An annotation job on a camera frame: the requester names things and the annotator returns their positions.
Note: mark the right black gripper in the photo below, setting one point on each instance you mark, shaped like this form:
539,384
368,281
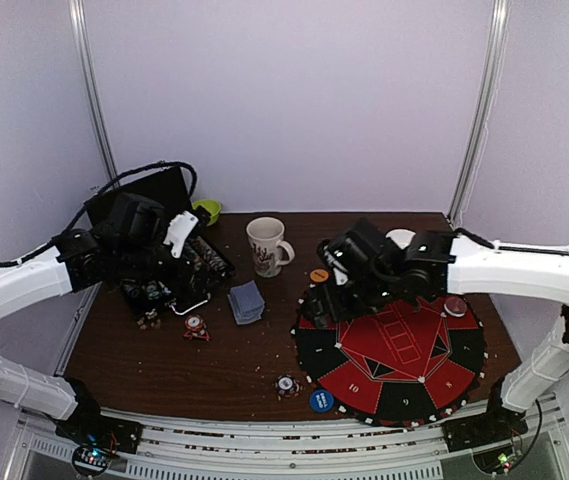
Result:
328,300

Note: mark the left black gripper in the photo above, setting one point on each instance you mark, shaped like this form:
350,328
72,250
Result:
175,281

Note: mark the orange big blind button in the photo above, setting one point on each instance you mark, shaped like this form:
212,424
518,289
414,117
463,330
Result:
319,275

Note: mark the blue playing card deck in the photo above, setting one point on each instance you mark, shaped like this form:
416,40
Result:
247,303

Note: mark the blue small blind button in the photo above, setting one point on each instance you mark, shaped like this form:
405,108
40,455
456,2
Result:
321,401

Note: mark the clear red round button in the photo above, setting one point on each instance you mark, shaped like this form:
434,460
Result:
455,306

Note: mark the stack of poker chips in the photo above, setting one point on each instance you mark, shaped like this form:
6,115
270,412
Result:
194,325

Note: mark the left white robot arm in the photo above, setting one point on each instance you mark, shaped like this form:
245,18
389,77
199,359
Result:
69,262

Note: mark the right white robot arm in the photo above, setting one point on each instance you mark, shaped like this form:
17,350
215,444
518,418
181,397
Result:
458,263

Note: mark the front left chip row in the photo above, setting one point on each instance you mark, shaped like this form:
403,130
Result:
132,292

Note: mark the front right chip row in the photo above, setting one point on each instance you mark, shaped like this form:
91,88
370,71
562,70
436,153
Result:
156,290

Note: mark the right poker chip row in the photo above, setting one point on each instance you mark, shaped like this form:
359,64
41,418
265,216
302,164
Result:
211,257

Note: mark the white floral ceramic mug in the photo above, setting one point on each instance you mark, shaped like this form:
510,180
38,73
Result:
270,251

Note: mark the black poker chip case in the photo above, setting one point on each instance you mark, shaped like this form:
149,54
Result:
198,283

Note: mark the green plastic bowl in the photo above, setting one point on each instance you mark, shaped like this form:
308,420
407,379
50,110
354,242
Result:
213,207

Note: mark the round red black poker mat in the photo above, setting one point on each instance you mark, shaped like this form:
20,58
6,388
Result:
402,366

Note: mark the white orange bowl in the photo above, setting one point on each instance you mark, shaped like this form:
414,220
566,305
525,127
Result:
401,237

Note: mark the red triangular chip holder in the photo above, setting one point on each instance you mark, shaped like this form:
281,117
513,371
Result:
199,334

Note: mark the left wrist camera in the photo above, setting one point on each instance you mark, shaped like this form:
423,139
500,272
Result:
178,231

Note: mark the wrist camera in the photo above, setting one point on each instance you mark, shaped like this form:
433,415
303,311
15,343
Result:
178,231
340,272

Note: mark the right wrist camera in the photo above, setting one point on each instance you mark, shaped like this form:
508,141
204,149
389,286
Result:
340,272

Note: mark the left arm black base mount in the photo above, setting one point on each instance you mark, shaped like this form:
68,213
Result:
97,431

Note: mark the aluminium front rail base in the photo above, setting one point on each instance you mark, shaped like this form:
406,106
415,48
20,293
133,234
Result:
180,448

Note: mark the left aluminium frame post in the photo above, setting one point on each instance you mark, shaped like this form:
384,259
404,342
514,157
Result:
82,42

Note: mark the aluminium frame post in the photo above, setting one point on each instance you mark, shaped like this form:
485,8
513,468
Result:
478,135
82,42

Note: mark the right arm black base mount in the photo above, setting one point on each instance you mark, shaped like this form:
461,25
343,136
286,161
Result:
495,425

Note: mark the right aluminium frame post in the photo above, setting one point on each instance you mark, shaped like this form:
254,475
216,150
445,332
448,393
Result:
478,135

